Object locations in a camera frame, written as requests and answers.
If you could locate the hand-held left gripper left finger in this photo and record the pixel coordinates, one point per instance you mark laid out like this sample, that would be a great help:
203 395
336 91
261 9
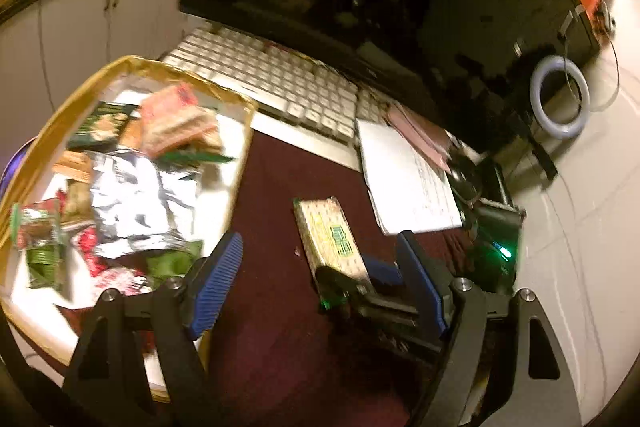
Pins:
217 282

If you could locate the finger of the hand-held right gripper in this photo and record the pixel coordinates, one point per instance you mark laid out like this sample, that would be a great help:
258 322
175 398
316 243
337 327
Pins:
340 284
382 269

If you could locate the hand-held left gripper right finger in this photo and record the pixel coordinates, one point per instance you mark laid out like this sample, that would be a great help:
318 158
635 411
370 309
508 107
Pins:
422 287

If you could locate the cracker packet with green label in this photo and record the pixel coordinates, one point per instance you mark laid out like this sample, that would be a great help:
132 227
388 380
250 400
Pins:
325 227

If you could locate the green patterned snack packet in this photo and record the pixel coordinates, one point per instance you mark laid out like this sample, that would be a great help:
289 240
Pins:
45 264

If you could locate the gold cardboard box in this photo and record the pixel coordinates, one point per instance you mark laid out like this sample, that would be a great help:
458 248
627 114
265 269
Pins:
125 67

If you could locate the plain green snack packet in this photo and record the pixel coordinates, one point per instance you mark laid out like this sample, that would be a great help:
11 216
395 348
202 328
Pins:
170 263

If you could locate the black glossy device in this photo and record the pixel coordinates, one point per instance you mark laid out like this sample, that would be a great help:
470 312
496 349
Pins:
465 172

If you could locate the lined paper notepad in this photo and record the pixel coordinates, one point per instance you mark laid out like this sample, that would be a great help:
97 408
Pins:
410 187

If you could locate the maroon tablecloth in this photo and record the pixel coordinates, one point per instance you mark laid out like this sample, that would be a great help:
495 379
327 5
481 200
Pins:
280 207

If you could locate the red white patterned packet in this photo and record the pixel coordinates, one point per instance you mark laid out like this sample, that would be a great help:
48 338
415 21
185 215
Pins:
107 274

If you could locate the silver foil packet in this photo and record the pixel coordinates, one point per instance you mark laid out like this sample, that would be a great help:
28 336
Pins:
140 202

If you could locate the pink pouch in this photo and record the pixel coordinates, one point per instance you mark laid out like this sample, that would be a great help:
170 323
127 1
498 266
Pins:
420 132

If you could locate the orange cracker packet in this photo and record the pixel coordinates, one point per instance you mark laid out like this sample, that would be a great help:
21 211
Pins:
175 117

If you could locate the orange-brown packet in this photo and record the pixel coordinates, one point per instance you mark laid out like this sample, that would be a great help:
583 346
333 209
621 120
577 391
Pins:
75 164

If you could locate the red and green packet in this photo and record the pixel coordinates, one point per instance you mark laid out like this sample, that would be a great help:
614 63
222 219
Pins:
35 219

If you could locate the dark green snack packet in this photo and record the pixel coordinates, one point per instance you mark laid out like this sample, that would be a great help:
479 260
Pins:
102 127

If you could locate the white computer keyboard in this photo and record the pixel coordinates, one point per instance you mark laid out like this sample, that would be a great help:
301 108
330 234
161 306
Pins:
270 77

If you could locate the purple round object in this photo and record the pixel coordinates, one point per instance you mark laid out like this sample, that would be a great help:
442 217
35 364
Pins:
12 162

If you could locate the white kitchen cabinets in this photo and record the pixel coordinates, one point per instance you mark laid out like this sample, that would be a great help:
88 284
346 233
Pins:
75 32

